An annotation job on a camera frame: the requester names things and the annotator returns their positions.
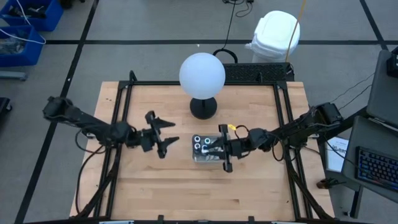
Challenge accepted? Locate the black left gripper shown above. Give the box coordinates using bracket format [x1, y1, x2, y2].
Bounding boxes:
[134, 110, 181, 159]

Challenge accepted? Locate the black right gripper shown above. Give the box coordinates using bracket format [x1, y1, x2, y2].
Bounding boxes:
[202, 123, 251, 174]

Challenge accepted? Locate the grey plastic tray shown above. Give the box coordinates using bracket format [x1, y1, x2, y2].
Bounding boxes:
[191, 133, 233, 164]

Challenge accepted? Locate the white globe table lamp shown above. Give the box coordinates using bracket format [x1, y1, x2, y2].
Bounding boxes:
[179, 52, 226, 121]

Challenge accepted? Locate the black perforated computer case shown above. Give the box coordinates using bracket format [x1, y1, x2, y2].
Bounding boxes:
[223, 62, 295, 83]

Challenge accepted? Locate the white paper sheet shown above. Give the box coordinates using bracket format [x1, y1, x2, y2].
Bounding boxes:
[325, 136, 351, 173]

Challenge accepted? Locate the white lidded trash bin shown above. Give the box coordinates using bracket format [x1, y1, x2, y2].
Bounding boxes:
[244, 10, 301, 63]

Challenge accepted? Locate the grey desk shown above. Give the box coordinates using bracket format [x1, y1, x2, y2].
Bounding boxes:
[366, 49, 398, 128]
[340, 114, 398, 205]

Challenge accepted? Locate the blue storage bin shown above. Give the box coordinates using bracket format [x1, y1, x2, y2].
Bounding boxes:
[0, 25, 44, 68]
[0, 0, 65, 32]

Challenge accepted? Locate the black backlit keyboard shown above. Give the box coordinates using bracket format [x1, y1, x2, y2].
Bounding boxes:
[355, 146, 398, 192]

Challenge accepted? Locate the grey metal bar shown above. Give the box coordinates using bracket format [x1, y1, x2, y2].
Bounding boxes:
[0, 71, 28, 82]

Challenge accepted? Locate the black computer monitor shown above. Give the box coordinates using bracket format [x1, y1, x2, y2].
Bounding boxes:
[386, 46, 398, 78]

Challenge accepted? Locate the black metal table frame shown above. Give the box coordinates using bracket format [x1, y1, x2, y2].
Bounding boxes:
[70, 70, 335, 224]

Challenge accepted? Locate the black lamp cable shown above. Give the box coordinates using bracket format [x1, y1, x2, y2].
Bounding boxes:
[212, 0, 239, 65]

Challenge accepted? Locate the yellow hanging cable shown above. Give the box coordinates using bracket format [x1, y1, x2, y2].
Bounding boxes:
[285, 0, 308, 63]

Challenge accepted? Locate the white cable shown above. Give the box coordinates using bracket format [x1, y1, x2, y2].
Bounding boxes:
[0, 0, 47, 45]

